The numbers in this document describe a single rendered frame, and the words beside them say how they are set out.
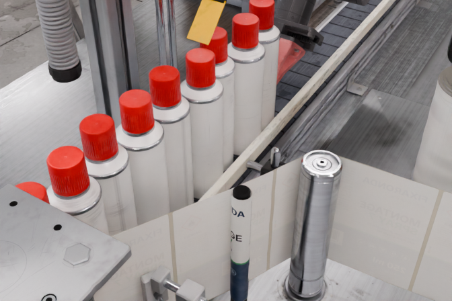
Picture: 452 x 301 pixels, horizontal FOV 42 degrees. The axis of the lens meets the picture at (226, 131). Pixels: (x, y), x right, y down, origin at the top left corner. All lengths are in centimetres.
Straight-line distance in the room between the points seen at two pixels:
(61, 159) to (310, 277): 28
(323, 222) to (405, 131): 37
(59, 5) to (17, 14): 265
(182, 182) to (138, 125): 13
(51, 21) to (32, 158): 37
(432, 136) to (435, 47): 54
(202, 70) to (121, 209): 17
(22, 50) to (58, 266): 259
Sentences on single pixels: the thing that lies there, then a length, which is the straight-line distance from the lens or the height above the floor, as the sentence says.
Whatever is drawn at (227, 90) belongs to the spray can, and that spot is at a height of 102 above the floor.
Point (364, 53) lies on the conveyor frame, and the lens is 112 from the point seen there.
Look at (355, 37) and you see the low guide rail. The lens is 106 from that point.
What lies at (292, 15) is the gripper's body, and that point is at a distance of 87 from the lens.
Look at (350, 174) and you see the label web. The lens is 58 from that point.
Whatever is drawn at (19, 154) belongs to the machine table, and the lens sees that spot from 97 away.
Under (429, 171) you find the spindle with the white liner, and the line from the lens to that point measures 75.
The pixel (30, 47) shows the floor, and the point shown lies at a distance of 295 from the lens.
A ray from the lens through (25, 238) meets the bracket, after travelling 40.
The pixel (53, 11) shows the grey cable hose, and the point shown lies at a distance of 62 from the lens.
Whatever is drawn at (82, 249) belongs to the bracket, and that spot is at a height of 115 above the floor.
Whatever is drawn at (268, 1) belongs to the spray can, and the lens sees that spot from 78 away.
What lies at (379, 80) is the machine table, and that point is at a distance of 112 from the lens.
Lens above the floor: 143
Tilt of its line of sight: 39 degrees down
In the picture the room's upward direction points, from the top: straight up
